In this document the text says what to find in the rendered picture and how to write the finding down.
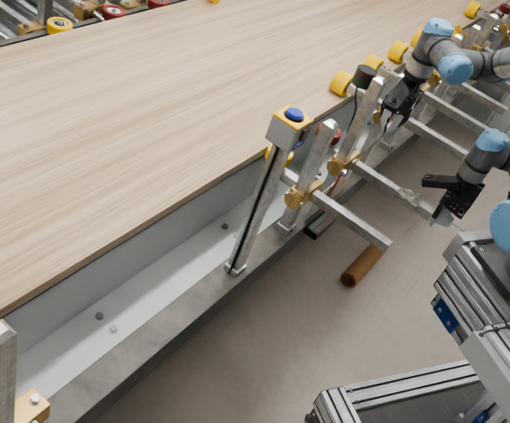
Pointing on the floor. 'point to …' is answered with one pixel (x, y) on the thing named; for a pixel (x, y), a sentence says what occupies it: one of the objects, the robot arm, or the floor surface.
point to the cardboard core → (361, 266)
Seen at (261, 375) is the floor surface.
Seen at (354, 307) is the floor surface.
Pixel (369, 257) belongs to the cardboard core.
